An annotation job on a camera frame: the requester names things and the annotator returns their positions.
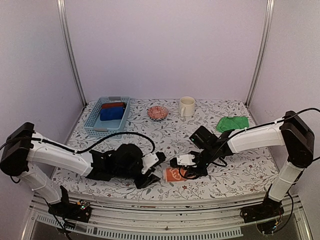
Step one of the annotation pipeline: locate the cream ceramic mug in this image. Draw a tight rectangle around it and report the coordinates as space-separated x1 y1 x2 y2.
179 96 196 118

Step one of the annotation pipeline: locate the red patterned small bowl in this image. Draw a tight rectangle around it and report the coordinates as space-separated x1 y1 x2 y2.
147 105 169 122

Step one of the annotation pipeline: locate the blue rolled towel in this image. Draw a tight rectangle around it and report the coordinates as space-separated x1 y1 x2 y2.
99 107 125 121

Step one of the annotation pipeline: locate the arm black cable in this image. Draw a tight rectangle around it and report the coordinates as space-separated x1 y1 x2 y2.
0 131 156 185
207 107 320 221

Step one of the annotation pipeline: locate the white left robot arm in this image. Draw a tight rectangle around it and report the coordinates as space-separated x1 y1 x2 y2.
0 122 166 217

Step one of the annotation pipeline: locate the green microfibre towel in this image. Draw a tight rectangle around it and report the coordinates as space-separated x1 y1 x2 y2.
215 116 249 133

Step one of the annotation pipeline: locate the aluminium left corner post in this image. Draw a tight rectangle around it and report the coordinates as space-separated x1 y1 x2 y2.
56 0 88 108

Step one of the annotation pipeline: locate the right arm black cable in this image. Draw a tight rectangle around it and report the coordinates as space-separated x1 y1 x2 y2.
207 107 320 221

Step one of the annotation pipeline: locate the aluminium corner post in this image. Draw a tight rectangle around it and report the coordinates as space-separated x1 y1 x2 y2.
56 0 88 108
245 0 275 108

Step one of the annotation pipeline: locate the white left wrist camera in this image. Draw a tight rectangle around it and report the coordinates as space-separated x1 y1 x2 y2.
141 152 166 175

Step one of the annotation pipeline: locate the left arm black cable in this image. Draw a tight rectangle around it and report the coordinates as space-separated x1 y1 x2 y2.
0 131 156 185

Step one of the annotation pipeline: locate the red rolled towel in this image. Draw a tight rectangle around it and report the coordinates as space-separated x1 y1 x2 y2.
101 102 126 109

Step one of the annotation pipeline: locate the aluminium right corner post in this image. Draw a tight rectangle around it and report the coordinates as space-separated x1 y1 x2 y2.
245 0 275 108

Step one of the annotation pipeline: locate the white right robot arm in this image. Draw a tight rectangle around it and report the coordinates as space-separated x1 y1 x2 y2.
189 110 315 218

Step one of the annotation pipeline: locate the orange rabbit print towel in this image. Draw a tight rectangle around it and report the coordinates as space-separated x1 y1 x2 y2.
163 167 193 183

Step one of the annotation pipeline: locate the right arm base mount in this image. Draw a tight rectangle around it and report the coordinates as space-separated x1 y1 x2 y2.
240 192 285 223

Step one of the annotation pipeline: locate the aluminium front rail frame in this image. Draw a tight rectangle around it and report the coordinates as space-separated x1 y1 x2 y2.
22 192 313 240

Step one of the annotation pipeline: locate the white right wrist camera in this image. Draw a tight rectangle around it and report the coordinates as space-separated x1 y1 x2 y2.
169 154 196 168

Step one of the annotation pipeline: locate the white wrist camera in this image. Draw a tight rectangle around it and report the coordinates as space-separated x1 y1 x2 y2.
141 152 166 175
169 154 196 168

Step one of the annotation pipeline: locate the light blue plastic basket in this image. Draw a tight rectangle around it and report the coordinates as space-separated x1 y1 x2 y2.
84 96 131 137

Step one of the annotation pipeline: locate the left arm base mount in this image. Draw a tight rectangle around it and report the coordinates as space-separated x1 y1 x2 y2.
48 186 92 223

